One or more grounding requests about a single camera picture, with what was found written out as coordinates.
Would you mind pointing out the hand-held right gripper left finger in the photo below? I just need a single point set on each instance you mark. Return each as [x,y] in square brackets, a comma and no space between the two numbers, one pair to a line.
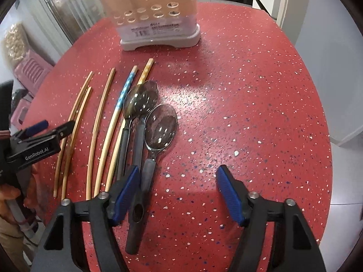
[127,192]

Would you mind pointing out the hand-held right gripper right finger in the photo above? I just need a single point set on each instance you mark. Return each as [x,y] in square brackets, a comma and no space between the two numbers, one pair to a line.
[229,192]

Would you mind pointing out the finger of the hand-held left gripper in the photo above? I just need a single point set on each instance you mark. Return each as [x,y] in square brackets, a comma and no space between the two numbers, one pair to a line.
[63,129]
[35,127]

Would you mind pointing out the plain bamboo chopstick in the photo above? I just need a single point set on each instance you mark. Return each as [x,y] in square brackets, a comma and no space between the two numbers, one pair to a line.
[96,127]
[68,164]
[85,86]

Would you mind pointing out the blue flower pattern chopstick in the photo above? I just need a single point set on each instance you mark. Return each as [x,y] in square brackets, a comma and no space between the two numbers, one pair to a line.
[126,87]

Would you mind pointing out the orange pattern chopstick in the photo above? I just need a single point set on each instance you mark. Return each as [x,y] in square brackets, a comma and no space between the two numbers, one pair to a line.
[146,70]

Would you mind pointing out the beige utensil holder grey base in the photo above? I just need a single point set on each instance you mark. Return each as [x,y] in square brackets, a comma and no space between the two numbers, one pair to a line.
[158,19]

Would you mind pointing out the person's left hand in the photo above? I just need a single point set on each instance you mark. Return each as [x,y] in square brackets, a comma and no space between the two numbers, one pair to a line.
[10,194]

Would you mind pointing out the pink plastic stool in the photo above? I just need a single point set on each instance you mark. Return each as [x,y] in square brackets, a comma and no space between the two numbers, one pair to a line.
[31,68]

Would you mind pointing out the bag of beige balls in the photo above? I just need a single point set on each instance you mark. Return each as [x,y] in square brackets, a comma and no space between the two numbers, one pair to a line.
[14,42]

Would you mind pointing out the person's beige trousers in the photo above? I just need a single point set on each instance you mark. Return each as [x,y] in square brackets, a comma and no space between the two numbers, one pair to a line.
[11,240]

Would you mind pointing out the glass door cabinet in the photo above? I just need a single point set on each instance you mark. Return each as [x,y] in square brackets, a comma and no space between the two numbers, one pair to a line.
[65,8]

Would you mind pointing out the white door frame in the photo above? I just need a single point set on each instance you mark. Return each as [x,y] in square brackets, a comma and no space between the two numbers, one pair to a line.
[280,2]

